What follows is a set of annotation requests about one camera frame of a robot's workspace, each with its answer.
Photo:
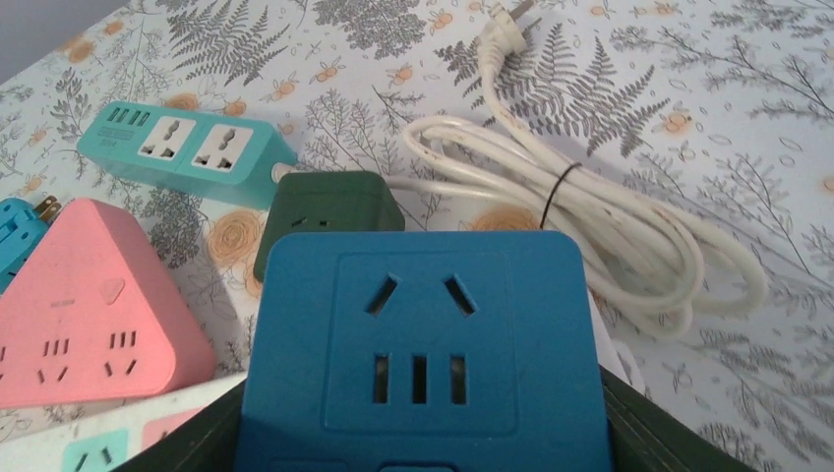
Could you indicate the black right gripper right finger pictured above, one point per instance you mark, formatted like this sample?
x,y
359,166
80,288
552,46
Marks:
x,y
645,438

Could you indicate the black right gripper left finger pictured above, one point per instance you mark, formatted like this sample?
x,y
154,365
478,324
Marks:
x,y
198,439

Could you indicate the white multicolour power strip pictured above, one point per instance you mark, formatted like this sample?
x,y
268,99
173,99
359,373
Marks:
x,y
104,441

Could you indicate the blue cube socket adapter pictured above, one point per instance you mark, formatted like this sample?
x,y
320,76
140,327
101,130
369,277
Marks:
x,y
424,351

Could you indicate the dark green cube adapter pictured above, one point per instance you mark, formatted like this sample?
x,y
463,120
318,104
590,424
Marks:
x,y
339,201

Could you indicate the pink triangular power strip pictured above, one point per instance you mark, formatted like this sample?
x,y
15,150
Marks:
x,y
95,315

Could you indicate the teal power strip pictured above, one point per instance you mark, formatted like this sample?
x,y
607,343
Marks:
x,y
221,158

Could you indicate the cyan small socket adapter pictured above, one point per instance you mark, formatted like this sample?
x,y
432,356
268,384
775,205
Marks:
x,y
22,228

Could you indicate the floral patterned table mat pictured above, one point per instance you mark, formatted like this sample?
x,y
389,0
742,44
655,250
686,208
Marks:
x,y
724,108

